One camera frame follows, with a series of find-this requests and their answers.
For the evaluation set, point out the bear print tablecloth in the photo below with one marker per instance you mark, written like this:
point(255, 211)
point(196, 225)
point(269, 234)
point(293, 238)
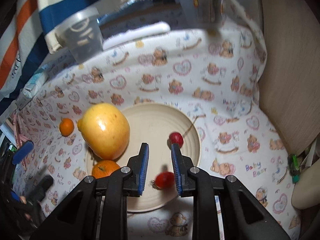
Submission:
point(200, 67)

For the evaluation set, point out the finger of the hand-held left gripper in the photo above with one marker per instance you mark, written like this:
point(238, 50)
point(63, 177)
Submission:
point(23, 151)
point(41, 186)

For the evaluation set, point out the striped hanging blanket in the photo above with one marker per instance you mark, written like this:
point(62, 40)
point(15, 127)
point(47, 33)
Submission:
point(50, 5)

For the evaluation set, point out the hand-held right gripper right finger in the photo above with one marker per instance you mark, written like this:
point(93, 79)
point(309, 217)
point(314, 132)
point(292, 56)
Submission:
point(176, 170)

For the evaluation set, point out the baby wipes pack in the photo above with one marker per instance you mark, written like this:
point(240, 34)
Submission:
point(35, 82)

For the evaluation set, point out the beige fabric chair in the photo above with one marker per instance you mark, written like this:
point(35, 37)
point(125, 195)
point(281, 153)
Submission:
point(292, 67)

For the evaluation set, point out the large yellow pear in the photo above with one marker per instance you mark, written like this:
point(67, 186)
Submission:
point(105, 130)

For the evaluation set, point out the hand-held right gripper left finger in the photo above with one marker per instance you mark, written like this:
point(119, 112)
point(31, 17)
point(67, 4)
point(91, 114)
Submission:
point(144, 167)

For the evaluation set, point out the orange mandarin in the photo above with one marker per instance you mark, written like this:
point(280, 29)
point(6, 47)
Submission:
point(66, 127)
point(105, 170)

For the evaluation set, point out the beige round plate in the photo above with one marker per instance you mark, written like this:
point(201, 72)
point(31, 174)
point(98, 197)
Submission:
point(155, 120)

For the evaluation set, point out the red hawthorn berry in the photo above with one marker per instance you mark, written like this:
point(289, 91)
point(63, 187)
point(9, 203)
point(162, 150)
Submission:
point(176, 139)
point(165, 178)

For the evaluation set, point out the printed carton box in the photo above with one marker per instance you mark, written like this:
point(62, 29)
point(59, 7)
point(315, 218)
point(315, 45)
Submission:
point(200, 7)

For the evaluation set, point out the clear jar with white lid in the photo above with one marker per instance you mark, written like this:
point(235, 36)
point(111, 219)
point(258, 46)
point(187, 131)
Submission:
point(80, 40)

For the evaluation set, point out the small green object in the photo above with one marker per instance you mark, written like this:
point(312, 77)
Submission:
point(293, 163)

